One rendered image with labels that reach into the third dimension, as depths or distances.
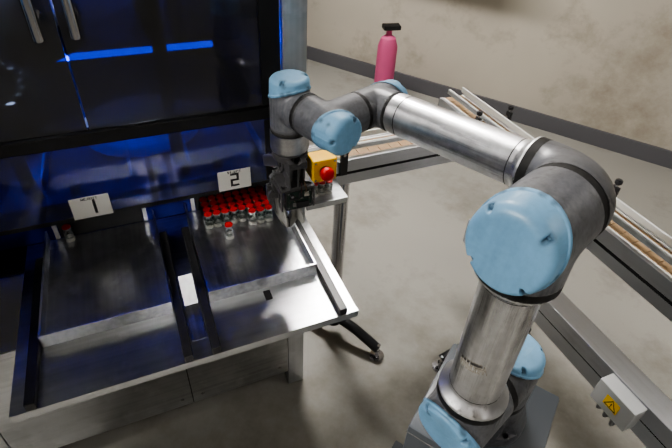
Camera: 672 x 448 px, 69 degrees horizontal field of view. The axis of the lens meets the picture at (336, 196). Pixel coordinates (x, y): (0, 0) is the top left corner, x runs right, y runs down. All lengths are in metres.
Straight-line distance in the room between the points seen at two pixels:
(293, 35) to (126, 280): 0.69
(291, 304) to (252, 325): 0.10
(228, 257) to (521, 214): 0.85
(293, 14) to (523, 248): 0.76
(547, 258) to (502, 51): 3.39
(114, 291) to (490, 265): 0.89
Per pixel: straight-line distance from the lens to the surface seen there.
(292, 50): 1.17
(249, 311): 1.15
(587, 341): 1.73
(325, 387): 2.06
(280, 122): 0.90
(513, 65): 3.93
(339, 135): 0.80
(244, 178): 1.29
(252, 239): 1.31
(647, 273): 1.46
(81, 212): 1.29
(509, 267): 0.61
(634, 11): 3.72
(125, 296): 1.24
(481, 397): 0.85
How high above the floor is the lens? 1.76
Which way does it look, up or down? 37 degrees down
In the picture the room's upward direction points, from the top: 3 degrees clockwise
